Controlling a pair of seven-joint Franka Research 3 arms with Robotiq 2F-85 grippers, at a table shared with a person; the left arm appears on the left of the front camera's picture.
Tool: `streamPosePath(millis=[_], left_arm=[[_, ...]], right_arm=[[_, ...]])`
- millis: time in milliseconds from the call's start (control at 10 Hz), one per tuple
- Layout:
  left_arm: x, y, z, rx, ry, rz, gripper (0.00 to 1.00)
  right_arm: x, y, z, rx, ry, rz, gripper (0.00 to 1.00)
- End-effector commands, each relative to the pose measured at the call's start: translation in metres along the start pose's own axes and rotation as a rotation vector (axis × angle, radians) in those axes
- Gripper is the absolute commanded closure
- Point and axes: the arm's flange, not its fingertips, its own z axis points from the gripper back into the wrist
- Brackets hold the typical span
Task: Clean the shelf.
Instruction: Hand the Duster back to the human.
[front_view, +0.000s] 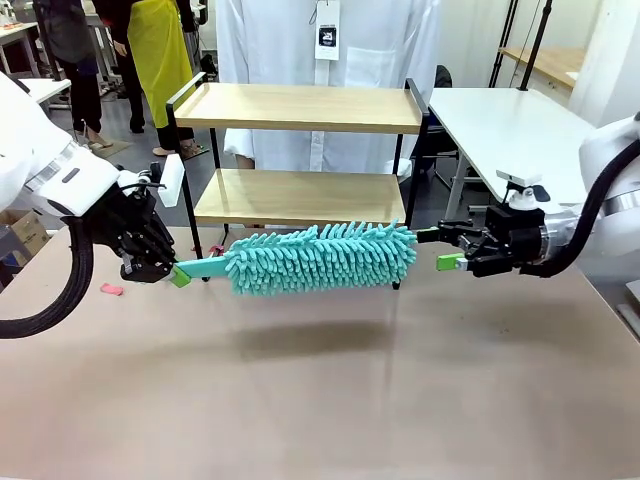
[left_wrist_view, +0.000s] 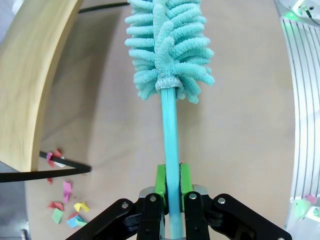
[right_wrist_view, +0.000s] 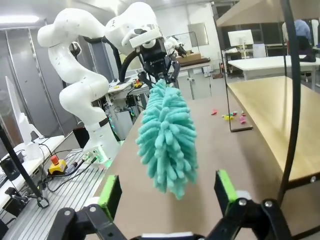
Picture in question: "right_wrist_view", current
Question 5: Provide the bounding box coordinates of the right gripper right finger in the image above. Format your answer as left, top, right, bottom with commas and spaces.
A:
207, 169, 293, 240

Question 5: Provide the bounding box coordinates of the person in blue shirt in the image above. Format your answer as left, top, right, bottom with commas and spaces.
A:
281, 19, 317, 63

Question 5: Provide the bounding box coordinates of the white long table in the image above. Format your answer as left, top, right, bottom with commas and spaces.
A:
227, 54, 320, 81

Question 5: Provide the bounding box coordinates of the ribbed aluminium base plate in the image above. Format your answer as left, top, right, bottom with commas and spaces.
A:
0, 147, 121, 240

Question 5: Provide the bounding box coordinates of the grey control cabinet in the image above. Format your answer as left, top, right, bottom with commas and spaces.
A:
107, 86, 149, 141

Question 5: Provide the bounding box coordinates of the white box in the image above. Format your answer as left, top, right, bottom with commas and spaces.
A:
252, 42, 267, 59

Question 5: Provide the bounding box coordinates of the black corrugated cable hose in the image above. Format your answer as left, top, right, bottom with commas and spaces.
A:
82, 36, 143, 85

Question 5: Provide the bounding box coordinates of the black box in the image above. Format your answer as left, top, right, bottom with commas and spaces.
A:
72, 126, 90, 149

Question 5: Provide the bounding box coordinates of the yellow red emergency stop button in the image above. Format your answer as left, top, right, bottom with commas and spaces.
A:
47, 154, 68, 176

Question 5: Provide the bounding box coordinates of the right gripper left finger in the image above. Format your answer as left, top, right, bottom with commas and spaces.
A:
49, 174, 126, 240

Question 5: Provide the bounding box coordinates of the dark top table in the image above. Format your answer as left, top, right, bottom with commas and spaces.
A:
174, 58, 214, 100

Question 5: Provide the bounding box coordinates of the black frame wooden two-tier shelf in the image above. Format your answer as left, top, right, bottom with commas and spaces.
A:
216, 0, 320, 203

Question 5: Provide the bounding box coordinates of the grey wall panel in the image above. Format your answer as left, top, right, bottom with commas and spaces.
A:
187, 22, 209, 47

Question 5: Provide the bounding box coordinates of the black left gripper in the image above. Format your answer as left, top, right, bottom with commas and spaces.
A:
136, 37, 182, 89

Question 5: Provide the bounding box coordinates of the flat cardboard box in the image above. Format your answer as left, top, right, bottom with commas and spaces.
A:
174, 51, 203, 64

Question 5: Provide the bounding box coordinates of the white computer monitor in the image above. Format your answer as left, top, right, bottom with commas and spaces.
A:
227, 29, 254, 52

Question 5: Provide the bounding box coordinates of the black cylindrical device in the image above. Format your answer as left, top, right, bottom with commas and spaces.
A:
0, 157, 20, 181

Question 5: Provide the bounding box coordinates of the white desk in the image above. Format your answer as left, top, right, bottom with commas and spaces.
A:
0, 134, 66, 181

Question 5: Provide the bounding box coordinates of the teal microfiber duster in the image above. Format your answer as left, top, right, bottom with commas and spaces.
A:
135, 78, 200, 201

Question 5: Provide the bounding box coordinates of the black pole stand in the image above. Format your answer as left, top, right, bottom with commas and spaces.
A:
0, 123, 50, 209

